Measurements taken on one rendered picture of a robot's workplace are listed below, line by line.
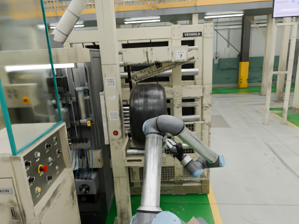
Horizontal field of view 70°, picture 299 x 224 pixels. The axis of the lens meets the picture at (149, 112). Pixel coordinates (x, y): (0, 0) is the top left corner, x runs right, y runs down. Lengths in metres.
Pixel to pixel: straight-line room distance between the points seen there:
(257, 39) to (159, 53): 9.96
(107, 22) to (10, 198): 1.33
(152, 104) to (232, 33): 10.02
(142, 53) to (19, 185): 1.40
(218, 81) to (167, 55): 9.37
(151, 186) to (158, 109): 0.61
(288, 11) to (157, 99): 4.29
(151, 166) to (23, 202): 0.71
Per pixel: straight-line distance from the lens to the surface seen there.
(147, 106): 1.67
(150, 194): 1.32
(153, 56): 2.05
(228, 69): 11.38
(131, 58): 2.06
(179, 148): 1.68
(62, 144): 1.75
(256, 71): 11.79
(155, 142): 1.37
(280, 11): 5.51
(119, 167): 2.08
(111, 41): 1.82
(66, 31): 2.25
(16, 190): 1.36
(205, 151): 1.59
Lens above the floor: 1.71
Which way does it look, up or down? 15 degrees down
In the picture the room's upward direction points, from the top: 3 degrees counter-clockwise
